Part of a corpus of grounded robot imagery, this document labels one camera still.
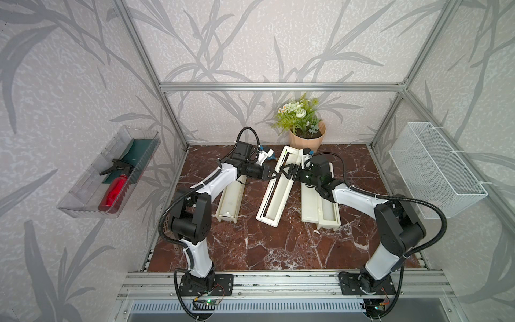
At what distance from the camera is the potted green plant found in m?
0.95

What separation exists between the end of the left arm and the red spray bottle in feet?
1.04

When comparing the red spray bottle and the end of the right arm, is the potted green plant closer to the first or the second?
the end of the right arm

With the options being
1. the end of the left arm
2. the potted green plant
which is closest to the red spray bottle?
the end of the left arm

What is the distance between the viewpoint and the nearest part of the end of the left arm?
71 cm

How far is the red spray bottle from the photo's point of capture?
56cm

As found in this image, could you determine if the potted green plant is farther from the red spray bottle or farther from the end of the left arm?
the red spray bottle

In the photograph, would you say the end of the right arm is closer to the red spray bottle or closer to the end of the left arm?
the end of the left arm

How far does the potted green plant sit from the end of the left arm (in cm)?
26

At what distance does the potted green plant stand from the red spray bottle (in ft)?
2.19
